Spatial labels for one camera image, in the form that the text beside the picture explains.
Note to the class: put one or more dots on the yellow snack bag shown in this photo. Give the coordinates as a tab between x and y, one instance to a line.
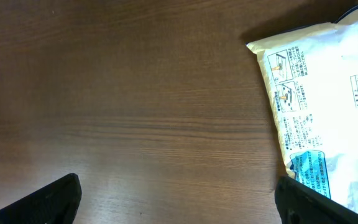
311	77

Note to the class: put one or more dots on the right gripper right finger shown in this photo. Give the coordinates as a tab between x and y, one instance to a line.
299	204

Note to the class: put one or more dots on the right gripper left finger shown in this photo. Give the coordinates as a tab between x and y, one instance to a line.
56	203

